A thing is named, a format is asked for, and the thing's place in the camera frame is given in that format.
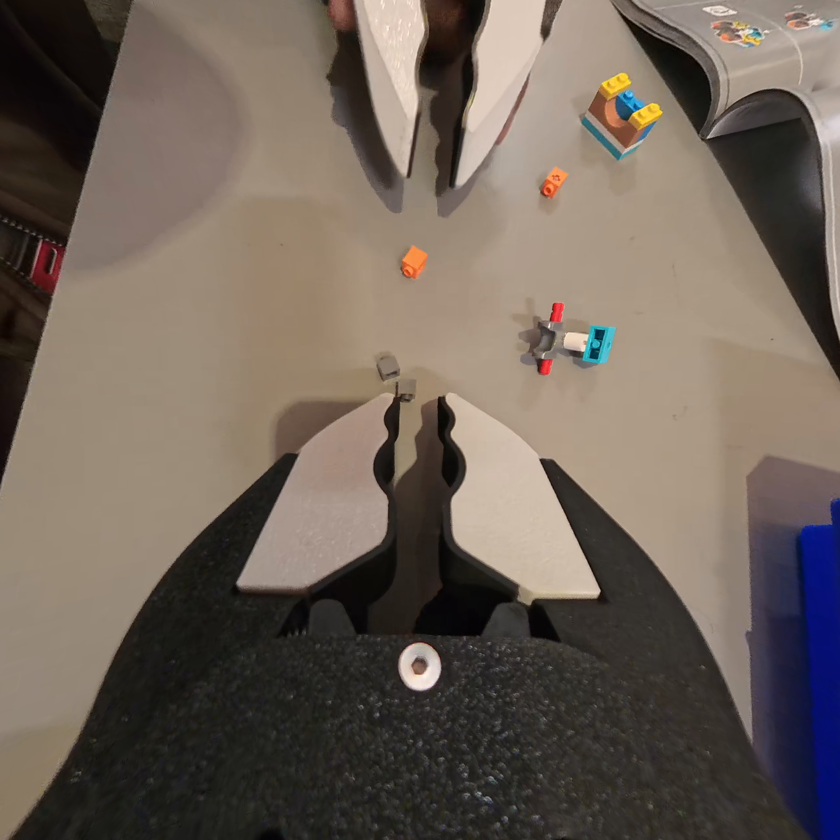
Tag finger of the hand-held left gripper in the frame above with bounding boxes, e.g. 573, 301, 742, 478
448, 0, 550, 191
353, 0, 431, 179

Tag grey instruction booklet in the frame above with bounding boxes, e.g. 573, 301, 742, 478
610, 0, 840, 385

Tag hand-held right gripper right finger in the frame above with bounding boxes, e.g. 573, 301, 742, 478
436, 392, 601, 614

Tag person's brown hooded jacket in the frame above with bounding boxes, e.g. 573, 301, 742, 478
0, 0, 135, 480

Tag teal grey red brick assembly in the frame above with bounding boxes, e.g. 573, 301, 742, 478
521, 302, 618, 376

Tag blue plastic bin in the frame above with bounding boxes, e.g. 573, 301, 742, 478
796, 499, 840, 840

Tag multicoloured toy brick assembly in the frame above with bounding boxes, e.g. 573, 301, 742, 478
581, 72, 664, 161

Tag grey desk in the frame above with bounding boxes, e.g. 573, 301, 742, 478
0, 0, 840, 840

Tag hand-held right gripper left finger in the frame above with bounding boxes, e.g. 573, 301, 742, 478
236, 392, 403, 614

